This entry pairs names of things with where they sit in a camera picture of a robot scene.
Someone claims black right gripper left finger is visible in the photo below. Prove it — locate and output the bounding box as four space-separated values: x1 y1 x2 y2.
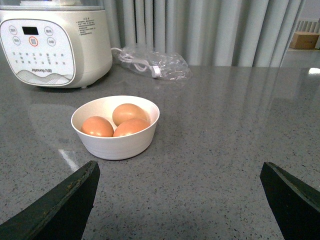
0 161 100 240

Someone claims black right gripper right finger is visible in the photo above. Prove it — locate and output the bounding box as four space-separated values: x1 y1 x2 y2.
260 162 320 240

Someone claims brown egg front left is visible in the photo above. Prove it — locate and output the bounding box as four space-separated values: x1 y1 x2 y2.
80 116 114 137

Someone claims brown egg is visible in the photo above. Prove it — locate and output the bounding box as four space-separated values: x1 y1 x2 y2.
112 103 148 126
80 116 114 137
113 118 150 137

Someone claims brown egg front right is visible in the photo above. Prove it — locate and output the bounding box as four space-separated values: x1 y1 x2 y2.
113 118 150 137

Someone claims brown egg at back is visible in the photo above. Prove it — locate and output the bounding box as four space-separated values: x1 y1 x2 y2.
112 103 148 126

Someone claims brown cardboard box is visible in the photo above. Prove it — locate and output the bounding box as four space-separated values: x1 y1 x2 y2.
289 31 320 50

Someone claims white round bowl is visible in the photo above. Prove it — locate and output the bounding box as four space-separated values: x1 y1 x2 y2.
71 95 160 161

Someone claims white Joyoung cooker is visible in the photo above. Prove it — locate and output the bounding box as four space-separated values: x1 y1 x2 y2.
0 0 113 88

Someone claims clear plastic bag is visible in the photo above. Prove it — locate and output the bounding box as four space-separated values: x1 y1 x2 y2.
111 44 192 81

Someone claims white power cable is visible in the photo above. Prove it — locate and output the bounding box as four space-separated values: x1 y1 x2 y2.
110 47 161 80

